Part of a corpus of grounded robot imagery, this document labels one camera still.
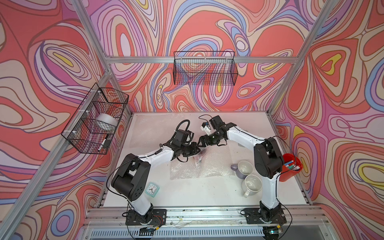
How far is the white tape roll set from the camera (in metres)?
0.70

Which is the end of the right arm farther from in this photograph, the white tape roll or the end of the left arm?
the white tape roll

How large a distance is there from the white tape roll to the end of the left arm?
28cm

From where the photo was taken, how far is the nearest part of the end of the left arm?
690mm
